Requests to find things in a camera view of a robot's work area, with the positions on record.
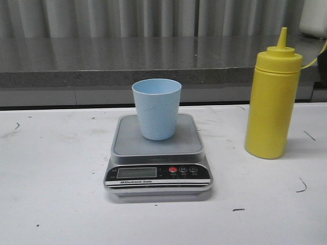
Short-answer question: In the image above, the grey pleated curtain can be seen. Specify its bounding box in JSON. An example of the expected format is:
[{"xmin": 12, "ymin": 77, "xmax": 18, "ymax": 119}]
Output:
[{"xmin": 1, "ymin": 1, "xmax": 304, "ymax": 38}]

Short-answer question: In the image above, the light blue plastic cup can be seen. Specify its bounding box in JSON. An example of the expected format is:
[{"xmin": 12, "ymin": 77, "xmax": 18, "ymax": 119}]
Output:
[{"xmin": 132, "ymin": 79, "xmax": 182, "ymax": 140}]

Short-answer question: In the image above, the grey stone counter ledge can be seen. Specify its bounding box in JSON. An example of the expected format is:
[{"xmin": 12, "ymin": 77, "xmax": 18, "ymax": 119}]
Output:
[{"xmin": 0, "ymin": 34, "xmax": 327, "ymax": 107}]

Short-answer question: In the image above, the yellow squeeze bottle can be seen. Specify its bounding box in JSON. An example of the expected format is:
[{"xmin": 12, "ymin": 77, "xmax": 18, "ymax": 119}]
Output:
[{"xmin": 245, "ymin": 27, "xmax": 305, "ymax": 159}]

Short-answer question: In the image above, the silver electronic kitchen scale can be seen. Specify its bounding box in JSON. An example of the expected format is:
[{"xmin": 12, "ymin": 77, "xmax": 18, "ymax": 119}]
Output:
[{"xmin": 103, "ymin": 114, "xmax": 213, "ymax": 203}]

